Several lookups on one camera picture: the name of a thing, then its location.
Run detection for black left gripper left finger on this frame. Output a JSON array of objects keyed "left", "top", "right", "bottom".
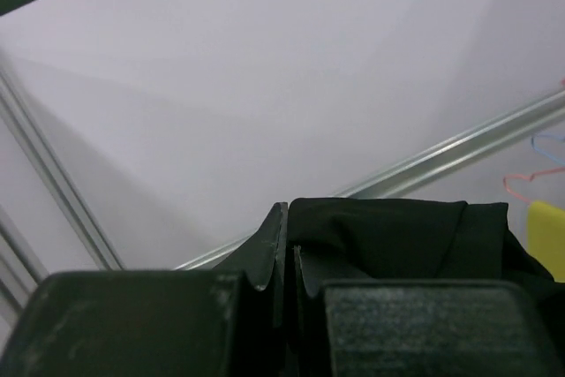
[{"left": 214, "top": 202, "right": 288, "bottom": 376}]

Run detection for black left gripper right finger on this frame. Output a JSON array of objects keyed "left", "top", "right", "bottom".
[{"left": 293, "top": 245, "right": 329, "bottom": 376}]

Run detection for black trousers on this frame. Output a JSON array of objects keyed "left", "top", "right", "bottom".
[{"left": 288, "top": 198, "right": 554, "bottom": 283}]

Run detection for pink hanger under yellow trousers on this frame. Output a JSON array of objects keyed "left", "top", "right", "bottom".
[{"left": 502, "top": 167, "right": 564, "bottom": 203}]

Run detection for yellow-green trousers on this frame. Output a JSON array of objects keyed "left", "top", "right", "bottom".
[{"left": 526, "top": 200, "right": 565, "bottom": 283}]

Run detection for blue hanger under patterned shorts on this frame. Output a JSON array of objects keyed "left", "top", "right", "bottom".
[{"left": 530, "top": 133, "right": 565, "bottom": 167}]

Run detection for aluminium hanging rail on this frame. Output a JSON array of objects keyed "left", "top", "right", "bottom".
[{"left": 174, "top": 88, "right": 565, "bottom": 271}]

